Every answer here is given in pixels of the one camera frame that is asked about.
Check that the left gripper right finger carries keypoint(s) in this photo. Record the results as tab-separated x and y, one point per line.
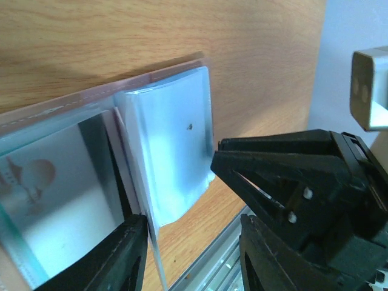
268	264

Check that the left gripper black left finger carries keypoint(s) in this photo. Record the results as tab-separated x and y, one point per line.
116	263

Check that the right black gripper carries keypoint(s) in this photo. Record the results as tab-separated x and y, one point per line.
324	190

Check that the card with magnetic stripe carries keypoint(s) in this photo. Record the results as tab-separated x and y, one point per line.
59	199

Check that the blue card holder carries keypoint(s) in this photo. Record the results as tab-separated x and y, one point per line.
160	132

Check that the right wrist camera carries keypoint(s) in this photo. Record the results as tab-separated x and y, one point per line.
368	89

